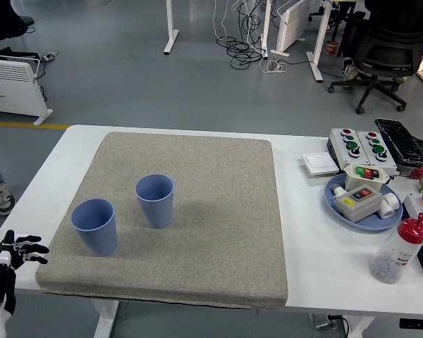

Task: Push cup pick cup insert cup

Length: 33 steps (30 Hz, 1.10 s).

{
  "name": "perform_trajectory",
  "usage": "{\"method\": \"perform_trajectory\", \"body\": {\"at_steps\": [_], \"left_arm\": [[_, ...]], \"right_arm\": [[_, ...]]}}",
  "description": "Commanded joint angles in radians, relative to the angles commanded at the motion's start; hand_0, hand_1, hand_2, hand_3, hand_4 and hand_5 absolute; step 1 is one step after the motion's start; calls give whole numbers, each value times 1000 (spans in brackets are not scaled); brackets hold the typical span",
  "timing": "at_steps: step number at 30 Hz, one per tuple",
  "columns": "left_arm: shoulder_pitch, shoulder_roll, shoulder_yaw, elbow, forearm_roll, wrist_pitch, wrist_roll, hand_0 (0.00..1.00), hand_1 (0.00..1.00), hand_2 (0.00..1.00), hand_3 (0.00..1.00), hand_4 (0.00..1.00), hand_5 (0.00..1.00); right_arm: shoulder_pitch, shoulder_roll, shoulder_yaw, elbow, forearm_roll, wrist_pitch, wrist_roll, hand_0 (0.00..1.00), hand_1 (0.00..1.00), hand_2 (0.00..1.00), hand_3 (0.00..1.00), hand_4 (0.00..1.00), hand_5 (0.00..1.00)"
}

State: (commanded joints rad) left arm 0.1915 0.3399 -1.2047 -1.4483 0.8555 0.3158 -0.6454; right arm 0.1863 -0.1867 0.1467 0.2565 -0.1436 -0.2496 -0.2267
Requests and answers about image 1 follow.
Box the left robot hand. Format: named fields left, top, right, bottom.
left=0, top=230, right=51, bottom=338

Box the blue ribbed plastic cup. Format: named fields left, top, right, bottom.
left=70, top=199, right=118, bottom=258
left=135, top=174, right=175, bottom=230

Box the standing person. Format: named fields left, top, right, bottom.
left=0, top=142, right=17, bottom=216

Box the white table leg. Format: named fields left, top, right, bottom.
left=348, top=315, right=376, bottom=338
left=91, top=299, right=121, bottom=338

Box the white panel heater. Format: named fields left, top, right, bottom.
left=0, top=56, right=54, bottom=127
left=270, top=0, right=311, bottom=57

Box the grey-brown mat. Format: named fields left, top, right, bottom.
left=35, top=132, right=289, bottom=311

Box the white desk leg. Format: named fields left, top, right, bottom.
left=163, top=0, right=180, bottom=54
left=305, top=0, right=334, bottom=84
left=259, top=0, right=273, bottom=59

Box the white four-button control box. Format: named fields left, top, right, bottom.
left=355, top=130, right=398, bottom=175
left=328, top=127, right=369, bottom=166

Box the blue plate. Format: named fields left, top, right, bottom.
left=324, top=173, right=404, bottom=232

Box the clear bottle red cap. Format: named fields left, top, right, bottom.
left=369, top=212, right=423, bottom=284

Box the white pipe fitting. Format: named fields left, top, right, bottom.
left=379, top=193, right=400, bottom=220

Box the seated person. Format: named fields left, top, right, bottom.
left=338, top=0, right=423, bottom=82

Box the black wrapped tray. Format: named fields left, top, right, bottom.
left=374, top=118, right=423, bottom=167

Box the black table control panel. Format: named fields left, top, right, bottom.
left=398, top=318, right=423, bottom=330

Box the black office chair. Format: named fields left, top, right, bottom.
left=327, top=15, right=423, bottom=115

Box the black cable bundle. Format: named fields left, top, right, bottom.
left=216, top=0, right=269, bottom=70

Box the white cable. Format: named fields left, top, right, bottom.
left=211, top=0, right=241, bottom=42

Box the white wall switch plate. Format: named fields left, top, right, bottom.
left=300, top=151, right=340, bottom=177

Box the grey switch box red button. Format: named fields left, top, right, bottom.
left=333, top=185, right=384, bottom=223

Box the beige switch box green red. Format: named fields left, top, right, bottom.
left=344, top=163, right=392, bottom=193

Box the red-handled brass valve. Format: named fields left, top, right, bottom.
left=410, top=167, right=423, bottom=193

